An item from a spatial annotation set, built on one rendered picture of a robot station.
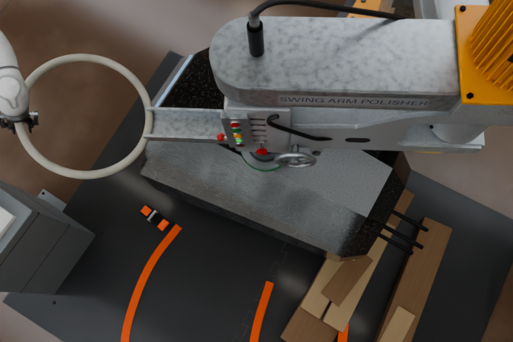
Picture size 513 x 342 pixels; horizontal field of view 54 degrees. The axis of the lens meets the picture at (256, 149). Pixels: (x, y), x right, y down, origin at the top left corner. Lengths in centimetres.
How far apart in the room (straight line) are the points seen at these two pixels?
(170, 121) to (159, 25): 160
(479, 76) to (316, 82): 41
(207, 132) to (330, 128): 55
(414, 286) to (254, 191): 111
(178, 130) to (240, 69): 68
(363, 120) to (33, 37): 265
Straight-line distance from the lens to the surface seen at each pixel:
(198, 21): 347
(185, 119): 198
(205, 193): 234
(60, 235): 276
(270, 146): 177
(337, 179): 214
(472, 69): 140
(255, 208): 226
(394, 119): 156
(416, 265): 290
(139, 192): 309
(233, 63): 135
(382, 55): 138
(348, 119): 161
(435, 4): 177
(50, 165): 191
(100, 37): 358
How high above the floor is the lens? 292
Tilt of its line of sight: 72 degrees down
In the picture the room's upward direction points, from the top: 9 degrees counter-clockwise
